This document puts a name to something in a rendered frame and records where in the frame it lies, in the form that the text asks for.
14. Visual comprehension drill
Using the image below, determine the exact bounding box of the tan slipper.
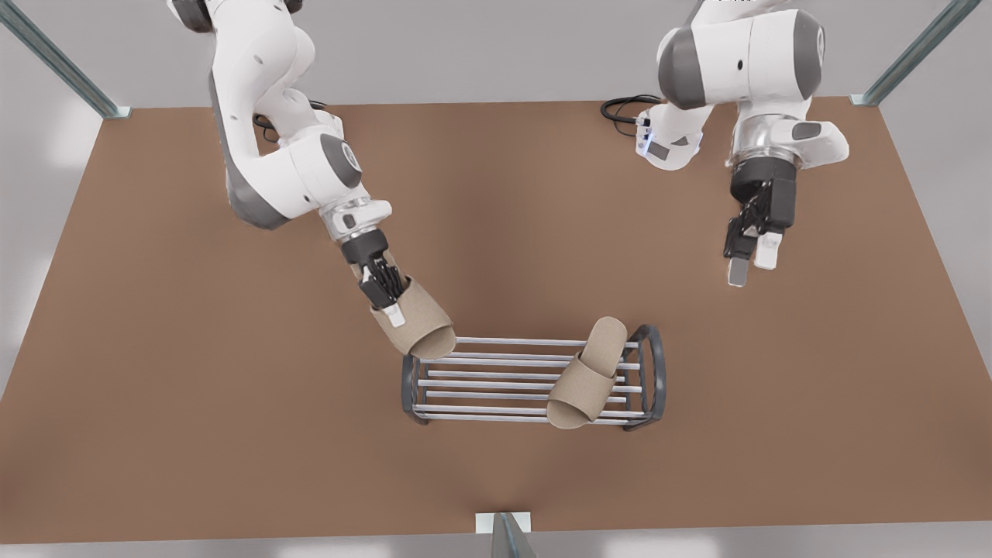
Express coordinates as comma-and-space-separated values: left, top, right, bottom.
352, 264, 457, 360
546, 316, 629, 430

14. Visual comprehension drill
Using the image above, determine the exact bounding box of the grey metal shoe rack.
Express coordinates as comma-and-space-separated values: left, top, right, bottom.
401, 325, 667, 432

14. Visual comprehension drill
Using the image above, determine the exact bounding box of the black cable loop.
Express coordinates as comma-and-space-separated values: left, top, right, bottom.
253, 100, 329, 143
600, 95, 664, 139

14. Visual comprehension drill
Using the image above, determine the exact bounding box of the silver frame post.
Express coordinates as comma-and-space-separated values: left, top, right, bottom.
475, 511, 539, 558
0, 0, 133, 120
849, 0, 983, 107

